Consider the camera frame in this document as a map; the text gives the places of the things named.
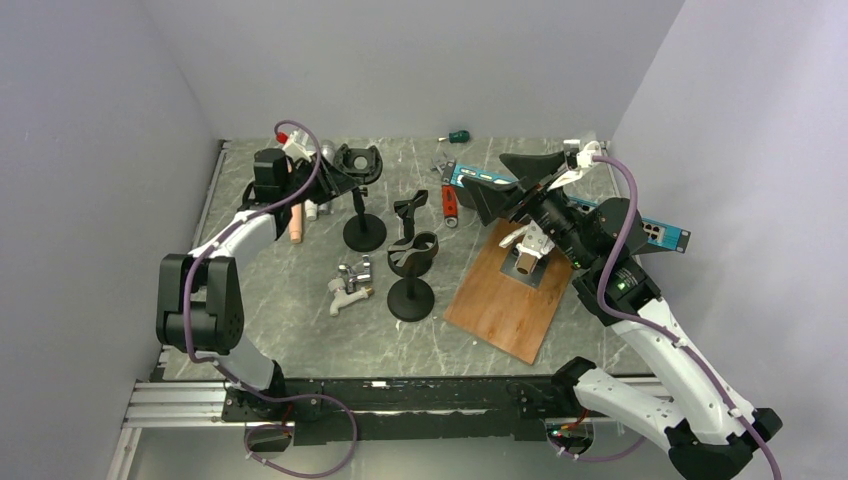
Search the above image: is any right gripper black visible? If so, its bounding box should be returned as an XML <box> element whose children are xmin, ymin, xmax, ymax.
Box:
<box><xmin>462</xmin><ymin>150</ymin><xmax>596</xmax><ymax>269</ymax></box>

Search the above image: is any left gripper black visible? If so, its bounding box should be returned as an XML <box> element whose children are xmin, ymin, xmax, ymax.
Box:
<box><xmin>282</xmin><ymin>153</ymin><xmax>361</xmax><ymax>207</ymax></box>

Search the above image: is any white microphone with stand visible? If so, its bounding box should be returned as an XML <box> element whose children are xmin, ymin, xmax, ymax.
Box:
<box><xmin>303</xmin><ymin>200</ymin><xmax>319</xmax><ymax>222</ymax></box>

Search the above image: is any grey handheld microphone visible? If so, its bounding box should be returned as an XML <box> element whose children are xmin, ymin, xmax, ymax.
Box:
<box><xmin>317</xmin><ymin>140</ymin><xmax>336</xmax><ymax>215</ymax></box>

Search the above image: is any pink microphone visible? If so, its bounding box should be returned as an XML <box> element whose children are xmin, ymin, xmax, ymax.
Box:
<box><xmin>288</xmin><ymin>203</ymin><xmax>304</xmax><ymax>244</ymax></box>

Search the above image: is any black shock mount stand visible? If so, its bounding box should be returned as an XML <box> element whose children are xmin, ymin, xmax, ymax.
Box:
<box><xmin>333</xmin><ymin>144</ymin><xmax>387</xmax><ymax>253</ymax></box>

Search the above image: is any black front microphone stand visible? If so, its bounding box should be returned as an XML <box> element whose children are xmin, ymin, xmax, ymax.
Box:
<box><xmin>387</xmin><ymin>231</ymin><xmax>439</xmax><ymax>322</ymax></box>

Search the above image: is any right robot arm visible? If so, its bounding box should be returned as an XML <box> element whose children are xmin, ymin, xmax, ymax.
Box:
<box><xmin>462</xmin><ymin>152</ymin><xmax>782</xmax><ymax>479</ymax></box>

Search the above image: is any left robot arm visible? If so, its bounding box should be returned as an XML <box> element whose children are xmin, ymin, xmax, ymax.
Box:
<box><xmin>155</xmin><ymin>144</ymin><xmax>383</xmax><ymax>420</ymax></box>

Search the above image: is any chrome white faucet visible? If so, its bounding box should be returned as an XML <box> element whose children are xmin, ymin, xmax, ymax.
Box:
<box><xmin>327</xmin><ymin>255</ymin><xmax>374</xmax><ymax>317</ymax></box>

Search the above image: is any wooden board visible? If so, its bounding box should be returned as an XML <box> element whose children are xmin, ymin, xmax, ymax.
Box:
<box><xmin>444</xmin><ymin>220</ymin><xmax>572</xmax><ymax>365</ymax></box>

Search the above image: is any green handled screwdriver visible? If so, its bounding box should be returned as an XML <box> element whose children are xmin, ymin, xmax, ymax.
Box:
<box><xmin>438</xmin><ymin>130</ymin><xmax>471</xmax><ymax>144</ymax></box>

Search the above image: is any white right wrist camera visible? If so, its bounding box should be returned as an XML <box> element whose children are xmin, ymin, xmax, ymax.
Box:
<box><xmin>547</xmin><ymin>139</ymin><xmax>605</xmax><ymax>191</ymax></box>

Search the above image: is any metal bracket on board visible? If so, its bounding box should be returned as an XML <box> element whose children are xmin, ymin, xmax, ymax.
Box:
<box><xmin>498</xmin><ymin>221</ymin><xmax>554</xmax><ymax>289</ymax></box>

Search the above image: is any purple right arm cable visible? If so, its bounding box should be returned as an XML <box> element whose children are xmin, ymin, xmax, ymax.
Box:
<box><xmin>549</xmin><ymin>154</ymin><xmax>786</xmax><ymax>480</ymax></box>

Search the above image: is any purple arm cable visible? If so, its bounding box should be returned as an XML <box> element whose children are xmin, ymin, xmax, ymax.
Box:
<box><xmin>549</xmin><ymin>154</ymin><xmax>786</xmax><ymax>480</ymax></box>
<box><xmin>182</xmin><ymin>119</ymin><xmax>359</xmax><ymax>480</ymax></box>

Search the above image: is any blue network switch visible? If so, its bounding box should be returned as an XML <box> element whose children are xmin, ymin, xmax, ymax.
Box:
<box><xmin>443</xmin><ymin>162</ymin><xmax>691</xmax><ymax>255</ymax></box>

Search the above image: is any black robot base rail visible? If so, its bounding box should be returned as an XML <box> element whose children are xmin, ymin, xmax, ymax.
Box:
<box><xmin>221</xmin><ymin>375</ymin><xmax>584</xmax><ymax>446</ymax></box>

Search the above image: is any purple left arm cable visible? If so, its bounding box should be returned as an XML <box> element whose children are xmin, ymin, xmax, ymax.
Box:
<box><xmin>182</xmin><ymin>119</ymin><xmax>359</xmax><ymax>480</ymax></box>

